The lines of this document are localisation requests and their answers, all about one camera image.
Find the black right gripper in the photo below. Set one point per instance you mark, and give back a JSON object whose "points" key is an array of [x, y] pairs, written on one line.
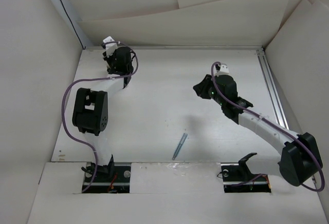
{"points": [[201, 89]]}

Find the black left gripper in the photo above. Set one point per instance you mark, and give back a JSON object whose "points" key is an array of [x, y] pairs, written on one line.
{"points": [[108, 59]]}

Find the blue grey pen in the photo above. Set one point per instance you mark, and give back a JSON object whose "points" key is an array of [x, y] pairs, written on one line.
{"points": [[179, 146]]}

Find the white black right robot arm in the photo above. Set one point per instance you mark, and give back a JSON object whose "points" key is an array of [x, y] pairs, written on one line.
{"points": [[300, 157]]}

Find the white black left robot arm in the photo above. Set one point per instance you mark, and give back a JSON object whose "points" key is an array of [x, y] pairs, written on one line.
{"points": [[90, 113]]}

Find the white divided organizer container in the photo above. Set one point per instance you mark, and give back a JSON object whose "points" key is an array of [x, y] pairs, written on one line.
{"points": [[124, 69]]}

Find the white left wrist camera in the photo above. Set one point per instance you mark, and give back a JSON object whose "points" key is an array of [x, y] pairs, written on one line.
{"points": [[109, 45]]}

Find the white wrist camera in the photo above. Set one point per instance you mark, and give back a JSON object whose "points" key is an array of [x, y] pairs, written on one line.
{"points": [[221, 69], [109, 45]]}

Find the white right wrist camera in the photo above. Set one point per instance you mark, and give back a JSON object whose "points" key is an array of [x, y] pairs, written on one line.
{"points": [[221, 69]]}

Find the aluminium rail right side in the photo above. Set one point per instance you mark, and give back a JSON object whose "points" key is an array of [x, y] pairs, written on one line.
{"points": [[277, 107]]}

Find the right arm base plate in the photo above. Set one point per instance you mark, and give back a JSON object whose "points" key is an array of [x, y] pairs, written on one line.
{"points": [[239, 179]]}

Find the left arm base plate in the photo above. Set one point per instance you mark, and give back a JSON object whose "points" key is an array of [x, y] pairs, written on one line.
{"points": [[118, 183]]}

